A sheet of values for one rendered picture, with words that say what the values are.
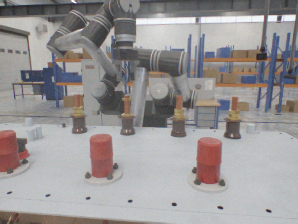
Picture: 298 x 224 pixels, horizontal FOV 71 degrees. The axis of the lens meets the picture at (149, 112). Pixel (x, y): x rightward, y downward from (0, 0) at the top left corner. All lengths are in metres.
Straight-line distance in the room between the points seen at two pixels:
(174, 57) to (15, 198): 1.08
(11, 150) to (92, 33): 0.65
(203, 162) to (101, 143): 0.30
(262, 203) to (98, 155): 0.46
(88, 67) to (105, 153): 5.31
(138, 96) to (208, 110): 3.98
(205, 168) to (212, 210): 0.12
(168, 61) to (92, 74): 4.62
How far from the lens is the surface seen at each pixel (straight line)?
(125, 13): 1.05
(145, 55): 1.41
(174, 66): 1.35
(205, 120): 5.33
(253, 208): 0.62
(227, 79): 9.10
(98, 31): 1.14
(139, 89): 1.42
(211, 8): 12.99
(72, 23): 1.86
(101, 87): 2.40
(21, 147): 0.94
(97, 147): 0.64
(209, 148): 0.61
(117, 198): 0.61
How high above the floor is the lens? 1.70
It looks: 12 degrees down
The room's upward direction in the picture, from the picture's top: straight up
